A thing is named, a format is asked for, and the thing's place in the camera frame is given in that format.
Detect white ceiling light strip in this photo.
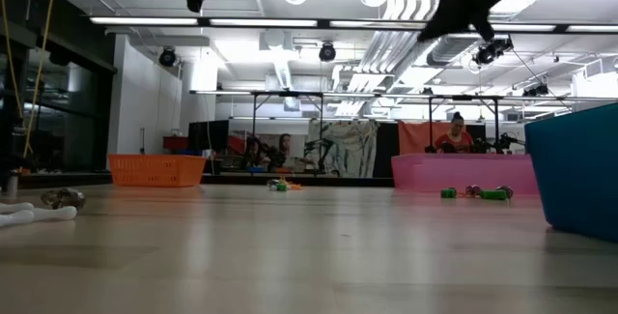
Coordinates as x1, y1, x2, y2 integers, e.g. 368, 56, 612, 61
210, 17, 319, 28
329, 19, 429, 30
567, 24, 618, 34
490, 23, 556, 33
90, 16, 199, 27

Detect person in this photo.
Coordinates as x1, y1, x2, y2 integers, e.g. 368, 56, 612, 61
433, 110, 477, 155
275, 132, 294, 160

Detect orange cloth screen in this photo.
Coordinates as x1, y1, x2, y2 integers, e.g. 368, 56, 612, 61
398, 120, 467, 156

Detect black curtain panel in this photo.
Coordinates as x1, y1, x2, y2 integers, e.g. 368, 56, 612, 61
376, 123, 400, 179

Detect black monitor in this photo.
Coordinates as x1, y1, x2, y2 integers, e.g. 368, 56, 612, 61
187, 119, 231, 154

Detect pink plastic bin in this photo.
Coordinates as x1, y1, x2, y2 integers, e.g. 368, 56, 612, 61
391, 153, 540, 195

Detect red box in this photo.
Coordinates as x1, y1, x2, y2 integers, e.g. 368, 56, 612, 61
162, 135, 189, 151

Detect painted white tarp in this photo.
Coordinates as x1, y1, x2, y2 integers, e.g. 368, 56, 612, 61
306, 119, 380, 179

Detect blue plastic bin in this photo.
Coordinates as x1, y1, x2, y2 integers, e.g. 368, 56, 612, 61
524, 102, 618, 243

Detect orange plastic basket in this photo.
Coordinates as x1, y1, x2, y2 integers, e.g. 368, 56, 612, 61
106, 154, 208, 188

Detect silver metal cylinder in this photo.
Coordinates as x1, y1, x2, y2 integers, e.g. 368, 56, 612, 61
5, 171, 20, 198

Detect black ceiling camera rig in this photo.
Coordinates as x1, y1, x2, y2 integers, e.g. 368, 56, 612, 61
472, 36, 514, 67

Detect black metal station frame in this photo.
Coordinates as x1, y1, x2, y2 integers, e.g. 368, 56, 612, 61
428, 94, 501, 156
250, 90, 324, 175

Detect yellow cable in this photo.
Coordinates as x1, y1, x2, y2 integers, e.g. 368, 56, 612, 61
0, 0, 59, 158

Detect black aluminium table frame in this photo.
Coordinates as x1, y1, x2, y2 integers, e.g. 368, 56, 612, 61
18, 172, 395, 189

